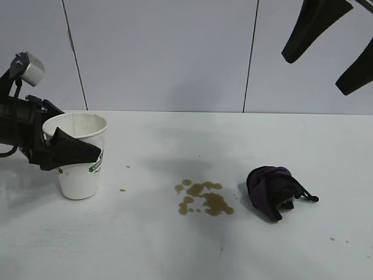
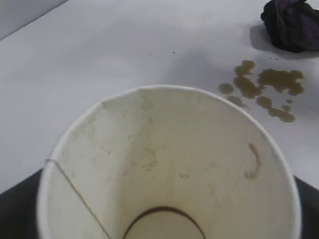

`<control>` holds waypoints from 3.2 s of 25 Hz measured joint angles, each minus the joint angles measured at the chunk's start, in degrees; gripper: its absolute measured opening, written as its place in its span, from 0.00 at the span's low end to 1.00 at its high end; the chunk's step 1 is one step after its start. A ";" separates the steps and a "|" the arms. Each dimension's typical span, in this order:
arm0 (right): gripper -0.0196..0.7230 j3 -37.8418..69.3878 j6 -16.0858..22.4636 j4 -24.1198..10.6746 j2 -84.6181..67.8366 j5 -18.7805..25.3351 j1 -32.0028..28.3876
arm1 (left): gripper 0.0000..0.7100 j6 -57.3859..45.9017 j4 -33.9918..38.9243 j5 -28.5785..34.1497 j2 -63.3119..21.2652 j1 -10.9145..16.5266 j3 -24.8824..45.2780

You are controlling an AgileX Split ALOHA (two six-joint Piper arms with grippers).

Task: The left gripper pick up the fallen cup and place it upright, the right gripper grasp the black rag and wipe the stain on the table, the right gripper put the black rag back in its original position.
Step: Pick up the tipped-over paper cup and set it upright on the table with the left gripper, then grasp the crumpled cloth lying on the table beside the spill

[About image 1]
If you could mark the white paper coffee cup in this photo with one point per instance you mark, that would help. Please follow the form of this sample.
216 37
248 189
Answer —
78 183

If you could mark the brown coffee spill puddle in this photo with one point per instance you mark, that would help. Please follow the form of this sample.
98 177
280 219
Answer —
214 202

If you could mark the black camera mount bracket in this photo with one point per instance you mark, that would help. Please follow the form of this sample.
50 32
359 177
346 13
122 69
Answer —
8 81

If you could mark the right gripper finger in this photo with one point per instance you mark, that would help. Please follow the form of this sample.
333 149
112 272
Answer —
314 29
357 73

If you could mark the dark purple black cloth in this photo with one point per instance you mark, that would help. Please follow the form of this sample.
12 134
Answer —
265 192

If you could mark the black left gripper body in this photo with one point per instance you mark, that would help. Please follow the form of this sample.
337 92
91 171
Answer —
17 122

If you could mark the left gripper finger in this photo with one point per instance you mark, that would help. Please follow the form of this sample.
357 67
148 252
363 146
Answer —
52 109
70 151

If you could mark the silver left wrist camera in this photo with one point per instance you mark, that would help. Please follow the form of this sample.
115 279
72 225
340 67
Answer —
33 68

